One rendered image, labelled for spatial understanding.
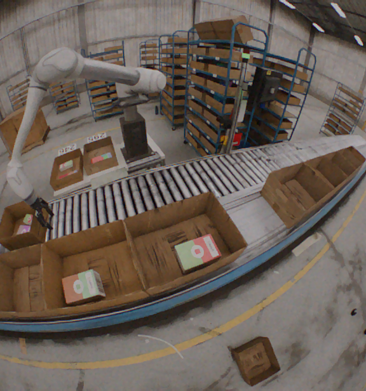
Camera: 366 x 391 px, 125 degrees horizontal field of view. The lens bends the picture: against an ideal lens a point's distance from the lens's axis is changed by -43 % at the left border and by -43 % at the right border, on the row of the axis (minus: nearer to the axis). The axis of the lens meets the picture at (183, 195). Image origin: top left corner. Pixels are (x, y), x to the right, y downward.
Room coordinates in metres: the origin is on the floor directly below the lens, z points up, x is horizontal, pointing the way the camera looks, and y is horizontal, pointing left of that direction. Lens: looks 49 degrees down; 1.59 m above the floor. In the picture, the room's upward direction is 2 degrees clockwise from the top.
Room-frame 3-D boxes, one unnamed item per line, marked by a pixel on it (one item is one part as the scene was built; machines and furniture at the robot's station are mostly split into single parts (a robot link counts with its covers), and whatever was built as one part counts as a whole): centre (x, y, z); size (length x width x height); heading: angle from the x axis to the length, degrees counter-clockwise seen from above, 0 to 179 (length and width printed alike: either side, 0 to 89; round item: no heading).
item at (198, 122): (2.24, -0.39, 0.98); 0.98 x 0.49 x 1.96; 25
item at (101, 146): (1.11, 0.75, 0.80); 0.38 x 0.28 x 0.10; 28
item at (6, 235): (0.31, 1.11, 0.83); 0.39 x 0.29 x 0.17; 111
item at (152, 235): (0.28, -0.01, 0.96); 0.39 x 0.29 x 0.17; 115
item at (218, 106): (2.00, -0.44, 0.99); 0.40 x 0.30 x 0.10; 21
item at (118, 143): (1.15, 0.74, 0.74); 1.00 x 0.58 x 0.03; 120
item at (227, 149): (1.26, -0.38, 1.11); 0.12 x 0.05 x 0.88; 115
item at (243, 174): (1.00, -0.48, 0.72); 0.52 x 0.05 x 0.05; 25
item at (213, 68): (1.99, -0.45, 1.39); 0.40 x 0.30 x 0.10; 24
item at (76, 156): (0.93, 1.01, 0.80); 0.38 x 0.28 x 0.10; 28
